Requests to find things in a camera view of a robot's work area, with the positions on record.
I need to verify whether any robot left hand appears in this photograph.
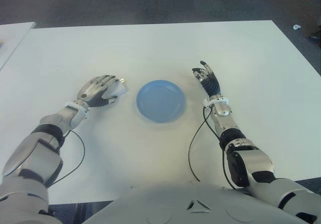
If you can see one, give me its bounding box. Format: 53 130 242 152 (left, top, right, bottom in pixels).
76 75 120 108

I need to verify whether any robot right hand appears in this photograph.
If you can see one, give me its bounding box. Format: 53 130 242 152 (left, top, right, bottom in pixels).
192 60 222 99

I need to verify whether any white cube charger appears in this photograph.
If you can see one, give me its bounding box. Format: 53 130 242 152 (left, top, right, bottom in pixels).
109 77 128 99

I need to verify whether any blue round plate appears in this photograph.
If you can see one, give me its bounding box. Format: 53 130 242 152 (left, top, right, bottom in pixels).
136 80 187 123

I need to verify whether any white side table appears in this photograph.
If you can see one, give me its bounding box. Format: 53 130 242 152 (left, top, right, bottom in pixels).
0 22 37 71

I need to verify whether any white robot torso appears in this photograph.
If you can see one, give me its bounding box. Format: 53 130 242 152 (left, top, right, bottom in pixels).
82 181 309 224

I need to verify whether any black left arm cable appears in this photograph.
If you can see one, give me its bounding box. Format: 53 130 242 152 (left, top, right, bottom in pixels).
47 130 85 187

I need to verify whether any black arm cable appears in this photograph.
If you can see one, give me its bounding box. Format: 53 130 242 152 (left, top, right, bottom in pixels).
188 105 239 191
47 130 85 187

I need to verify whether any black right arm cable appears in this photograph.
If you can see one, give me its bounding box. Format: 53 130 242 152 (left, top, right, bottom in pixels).
188 105 239 191

